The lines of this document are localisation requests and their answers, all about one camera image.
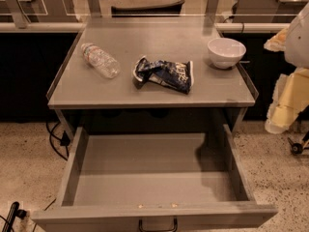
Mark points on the grey middle railing post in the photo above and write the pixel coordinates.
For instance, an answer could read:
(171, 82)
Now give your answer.
(94, 8)

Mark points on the background metal desk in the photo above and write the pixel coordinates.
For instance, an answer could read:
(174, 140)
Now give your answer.
(267, 11)

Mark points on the blue chip bag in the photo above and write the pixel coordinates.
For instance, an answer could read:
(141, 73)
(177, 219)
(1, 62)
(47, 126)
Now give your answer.
(173, 75)

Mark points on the black caster wheel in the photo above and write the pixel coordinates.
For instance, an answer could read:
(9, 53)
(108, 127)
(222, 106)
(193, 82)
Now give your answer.
(298, 148)

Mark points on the grey open top drawer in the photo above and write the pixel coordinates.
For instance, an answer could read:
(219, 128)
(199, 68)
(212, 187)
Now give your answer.
(111, 181)

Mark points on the black office chair back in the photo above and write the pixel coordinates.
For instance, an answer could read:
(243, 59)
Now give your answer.
(158, 10)

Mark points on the clear plastic water bottle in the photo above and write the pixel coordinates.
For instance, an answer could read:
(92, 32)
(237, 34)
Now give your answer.
(101, 61)

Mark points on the grey left railing post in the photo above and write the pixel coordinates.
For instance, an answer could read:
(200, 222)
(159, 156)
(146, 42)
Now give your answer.
(19, 18)

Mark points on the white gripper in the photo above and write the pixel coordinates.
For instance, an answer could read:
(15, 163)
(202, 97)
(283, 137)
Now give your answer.
(298, 40)

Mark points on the grey right railing post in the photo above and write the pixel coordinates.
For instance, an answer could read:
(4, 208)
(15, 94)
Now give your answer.
(209, 18)

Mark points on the grey railing post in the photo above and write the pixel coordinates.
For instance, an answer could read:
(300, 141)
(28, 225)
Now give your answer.
(19, 18)
(209, 18)
(94, 8)

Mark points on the white ceramic bowl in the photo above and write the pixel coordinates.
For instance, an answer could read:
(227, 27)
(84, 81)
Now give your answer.
(225, 53)

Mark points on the grey cabinet counter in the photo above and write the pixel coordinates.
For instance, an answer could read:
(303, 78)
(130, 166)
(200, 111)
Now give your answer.
(122, 105)

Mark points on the black drawer handle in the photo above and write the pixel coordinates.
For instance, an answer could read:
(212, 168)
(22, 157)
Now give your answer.
(158, 224)

